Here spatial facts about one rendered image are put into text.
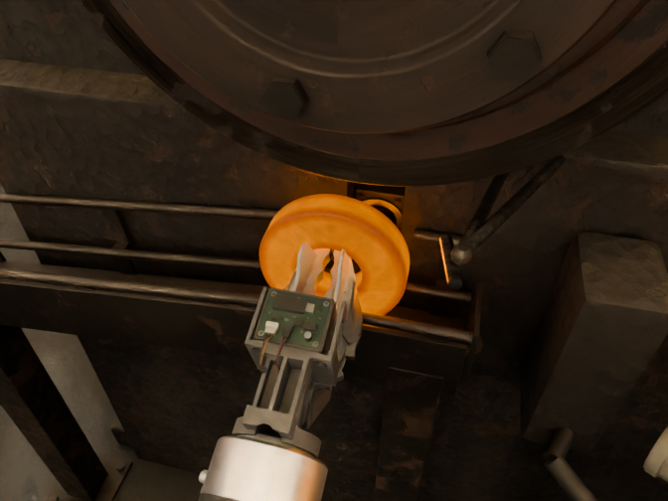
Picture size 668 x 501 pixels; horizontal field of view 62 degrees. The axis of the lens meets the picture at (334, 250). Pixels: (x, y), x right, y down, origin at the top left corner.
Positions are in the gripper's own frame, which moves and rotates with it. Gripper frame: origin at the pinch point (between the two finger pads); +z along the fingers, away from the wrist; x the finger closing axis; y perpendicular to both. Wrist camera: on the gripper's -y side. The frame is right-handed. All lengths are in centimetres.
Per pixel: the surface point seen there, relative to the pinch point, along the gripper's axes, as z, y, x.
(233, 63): -4.9, 27.1, 2.9
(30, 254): 32, -90, 108
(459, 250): -8.4, 17.2, -11.3
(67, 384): -4, -79, 70
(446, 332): -4.8, -3.8, -12.3
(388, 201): 8.8, -2.5, -3.9
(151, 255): 0.0, -8.8, 23.3
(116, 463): -18, -74, 48
